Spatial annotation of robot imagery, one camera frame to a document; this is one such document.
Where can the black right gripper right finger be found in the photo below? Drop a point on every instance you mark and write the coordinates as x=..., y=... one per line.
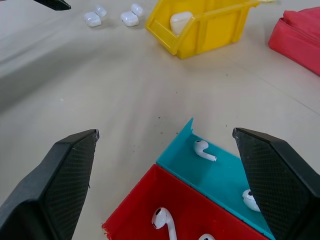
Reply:
x=282, y=187

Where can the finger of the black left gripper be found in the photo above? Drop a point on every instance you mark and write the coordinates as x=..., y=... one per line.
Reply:
x=53, y=4

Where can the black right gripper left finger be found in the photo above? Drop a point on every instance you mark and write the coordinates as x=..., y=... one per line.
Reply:
x=50, y=195

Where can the yellow plastic bin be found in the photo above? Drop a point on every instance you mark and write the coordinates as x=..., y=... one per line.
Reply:
x=215, y=30

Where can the teal plastic tray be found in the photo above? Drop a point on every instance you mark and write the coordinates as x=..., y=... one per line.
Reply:
x=220, y=175

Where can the red plastic tray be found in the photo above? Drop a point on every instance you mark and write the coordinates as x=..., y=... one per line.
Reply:
x=195, y=212

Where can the red fabric zip pouch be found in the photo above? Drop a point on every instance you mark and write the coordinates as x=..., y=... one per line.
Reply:
x=297, y=37

